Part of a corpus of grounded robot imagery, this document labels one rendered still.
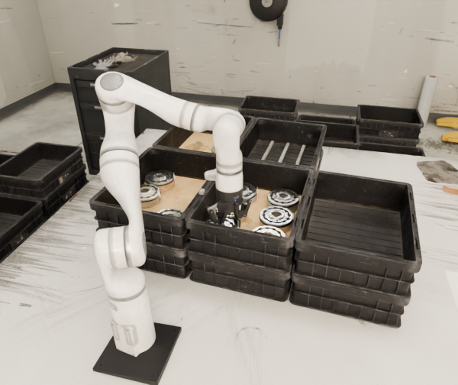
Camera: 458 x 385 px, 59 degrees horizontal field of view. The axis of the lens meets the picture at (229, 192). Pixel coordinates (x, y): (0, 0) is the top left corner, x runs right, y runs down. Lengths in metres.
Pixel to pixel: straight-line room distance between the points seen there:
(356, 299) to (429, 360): 0.21
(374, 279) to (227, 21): 3.71
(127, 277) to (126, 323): 0.11
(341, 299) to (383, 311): 0.11
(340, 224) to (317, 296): 0.26
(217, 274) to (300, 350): 0.30
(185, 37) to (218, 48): 0.37
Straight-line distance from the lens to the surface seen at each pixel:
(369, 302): 1.14
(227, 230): 1.06
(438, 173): 1.98
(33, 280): 1.38
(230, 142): 1.00
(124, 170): 0.96
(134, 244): 0.88
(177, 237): 1.15
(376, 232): 1.29
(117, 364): 1.07
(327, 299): 1.15
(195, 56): 4.66
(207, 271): 1.19
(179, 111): 1.03
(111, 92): 1.08
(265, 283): 1.15
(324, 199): 1.40
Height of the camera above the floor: 1.56
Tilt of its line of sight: 32 degrees down
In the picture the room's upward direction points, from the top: straight up
